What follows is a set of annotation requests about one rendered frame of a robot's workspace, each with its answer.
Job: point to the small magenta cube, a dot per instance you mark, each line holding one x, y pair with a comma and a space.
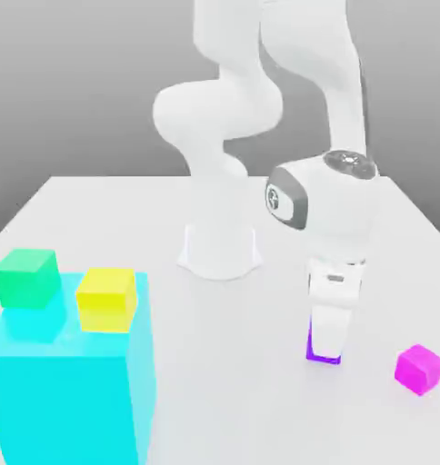
418, 368

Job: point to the large cyan box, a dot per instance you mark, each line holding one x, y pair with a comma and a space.
60, 399

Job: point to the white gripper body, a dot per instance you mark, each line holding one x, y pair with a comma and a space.
334, 290

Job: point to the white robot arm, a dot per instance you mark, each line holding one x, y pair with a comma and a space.
220, 109

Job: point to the small purple cube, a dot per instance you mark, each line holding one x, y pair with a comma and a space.
309, 350

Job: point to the small yellow cube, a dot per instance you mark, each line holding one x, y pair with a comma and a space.
105, 301

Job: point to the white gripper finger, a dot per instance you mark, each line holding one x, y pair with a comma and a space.
331, 334

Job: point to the small green cube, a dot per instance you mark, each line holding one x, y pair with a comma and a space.
23, 283

